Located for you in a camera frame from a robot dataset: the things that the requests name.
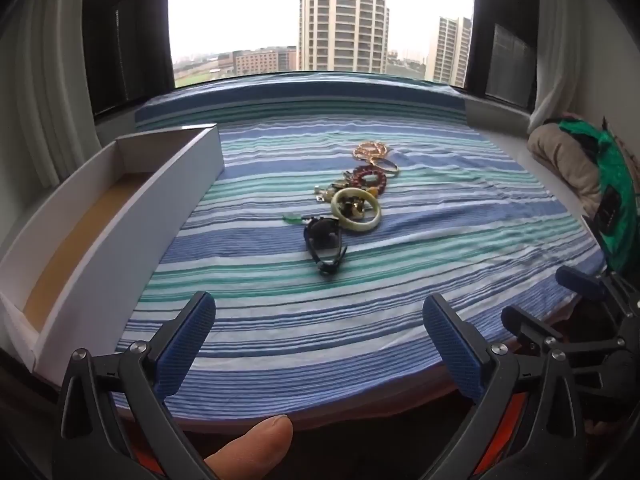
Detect low brown building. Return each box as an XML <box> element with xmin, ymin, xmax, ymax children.
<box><xmin>232</xmin><ymin>49</ymin><xmax>281</xmax><ymax>75</ymax></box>

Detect blue green striped sheet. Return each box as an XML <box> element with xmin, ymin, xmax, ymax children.
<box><xmin>112</xmin><ymin>72</ymin><xmax>606</xmax><ymax>433</ymax></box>

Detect gold bangle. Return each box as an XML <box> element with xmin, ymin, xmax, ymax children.
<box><xmin>370</xmin><ymin>157</ymin><xmax>401</xmax><ymax>177</ymax></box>

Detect white cardboard box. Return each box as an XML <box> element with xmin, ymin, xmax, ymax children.
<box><xmin>0</xmin><ymin>122</ymin><xmax>226</xmax><ymax>373</ymax></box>

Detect dark wrist watch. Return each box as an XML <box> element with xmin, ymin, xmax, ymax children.
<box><xmin>306</xmin><ymin>240</ymin><xmax>349</xmax><ymax>277</ymax></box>

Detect white curtain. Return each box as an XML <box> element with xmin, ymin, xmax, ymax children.
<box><xmin>527</xmin><ymin>0</ymin><xmax>640</xmax><ymax>133</ymax></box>
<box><xmin>0</xmin><ymin>0</ymin><xmax>101</xmax><ymax>186</ymax></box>

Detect shorter tower building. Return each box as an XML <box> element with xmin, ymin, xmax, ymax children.
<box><xmin>425</xmin><ymin>15</ymin><xmax>473</xmax><ymax>83</ymax></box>

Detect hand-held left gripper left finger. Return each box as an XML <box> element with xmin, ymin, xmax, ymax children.
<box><xmin>59</xmin><ymin>291</ymin><xmax>217</xmax><ymax>480</ymax></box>

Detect pale jade bangle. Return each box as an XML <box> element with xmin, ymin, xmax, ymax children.
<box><xmin>330</xmin><ymin>187</ymin><xmax>383</xmax><ymax>233</ymax></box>

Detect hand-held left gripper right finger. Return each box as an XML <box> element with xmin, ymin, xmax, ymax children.
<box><xmin>422</xmin><ymin>293</ymin><xmax>586</xmax><ymax>480</ymax></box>

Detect beige pillow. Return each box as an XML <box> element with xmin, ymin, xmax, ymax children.
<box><xmin>527</xmin><ymin>122</ymin><xmax>608</xmax><ymax>221</ymax></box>

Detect gold chain pendant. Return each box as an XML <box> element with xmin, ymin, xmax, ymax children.
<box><xmin>337</xmin><ymin>195</ymin><xmax>368</xmax><ymax>220</ymax></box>

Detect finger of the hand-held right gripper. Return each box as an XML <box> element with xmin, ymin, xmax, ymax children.
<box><xmin>555</xmin><ymin>265</ymin><xmax>640</xmax><ymax>321</ymax></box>
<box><xmin>501</xmin><ymin>304</ymin><xmax>626</xmax><ymax>361</ymax></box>

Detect tall tower building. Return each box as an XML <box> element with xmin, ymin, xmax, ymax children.
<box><xmin>299</xmin><ymin>0</ymin><xmax>390</xmax><ymax>73</ymax></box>

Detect green and beige bag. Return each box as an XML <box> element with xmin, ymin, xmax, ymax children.
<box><xmin>542</xmin><ymin>115</ymin><xmax>640</xmax><ymax>273</ymax></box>

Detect red bead bracelet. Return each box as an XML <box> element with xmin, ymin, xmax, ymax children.
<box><xmin>354</xmin><ymin>164</ymin><xmax>388</xmax><ymax>192</ymax></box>

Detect gold bead necklace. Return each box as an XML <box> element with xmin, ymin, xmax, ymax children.
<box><xmin>352</xmin><ymin>141</ymin><xmax>393</xmax><ymax>163</ymax></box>

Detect person's left hand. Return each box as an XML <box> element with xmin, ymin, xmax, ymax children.
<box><xmin>202</xmin><ymin>414</ymin><xmax>295</xmax><ymax>480</ymax></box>

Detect window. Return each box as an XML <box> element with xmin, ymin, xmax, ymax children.
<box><xmin>82</xmin><ymin>0</ymin><xmax>538</xmax><ymax>116</ymax></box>

